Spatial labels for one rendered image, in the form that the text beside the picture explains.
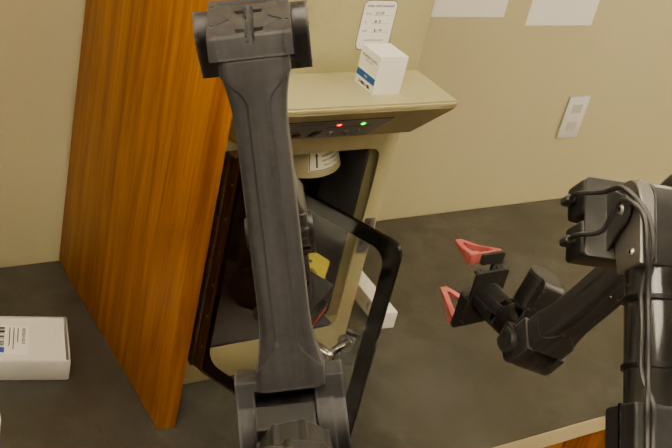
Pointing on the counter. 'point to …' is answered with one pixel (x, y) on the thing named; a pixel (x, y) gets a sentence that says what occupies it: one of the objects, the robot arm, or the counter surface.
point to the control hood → (363, 101)
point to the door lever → (336, 347)
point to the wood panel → (148, 153)
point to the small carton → (381, 68)
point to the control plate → (336, 127)
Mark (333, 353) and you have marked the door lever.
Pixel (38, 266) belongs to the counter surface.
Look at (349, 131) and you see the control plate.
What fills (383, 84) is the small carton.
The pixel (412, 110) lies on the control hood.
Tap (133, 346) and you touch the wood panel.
